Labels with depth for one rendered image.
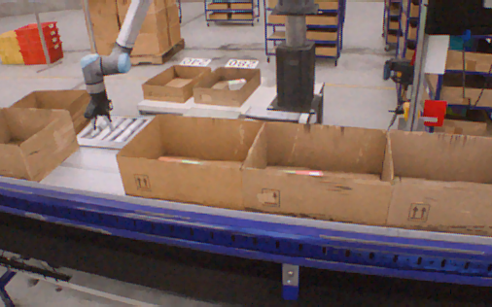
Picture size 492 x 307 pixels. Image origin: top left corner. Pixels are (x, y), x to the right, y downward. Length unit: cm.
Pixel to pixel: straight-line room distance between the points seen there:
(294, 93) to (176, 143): 84
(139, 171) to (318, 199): 52
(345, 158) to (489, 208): 48
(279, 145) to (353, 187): 38
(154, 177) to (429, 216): 77
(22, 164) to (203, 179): 69
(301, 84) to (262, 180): 107
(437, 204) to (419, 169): 30
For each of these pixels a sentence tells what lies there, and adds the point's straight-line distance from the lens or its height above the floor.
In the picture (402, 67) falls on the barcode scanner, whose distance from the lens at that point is 181.
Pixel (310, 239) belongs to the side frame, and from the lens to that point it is 104.
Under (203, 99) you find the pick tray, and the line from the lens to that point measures 221.
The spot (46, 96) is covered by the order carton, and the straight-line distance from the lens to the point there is 244.
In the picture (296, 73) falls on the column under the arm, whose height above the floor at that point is 95.
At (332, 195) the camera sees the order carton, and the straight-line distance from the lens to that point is 103.
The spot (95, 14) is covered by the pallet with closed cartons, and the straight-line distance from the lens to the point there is 615.
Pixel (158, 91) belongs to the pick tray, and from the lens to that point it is 233.
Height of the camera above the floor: 160
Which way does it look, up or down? 30 degrees down
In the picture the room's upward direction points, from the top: 4 degrees counter-clockwise
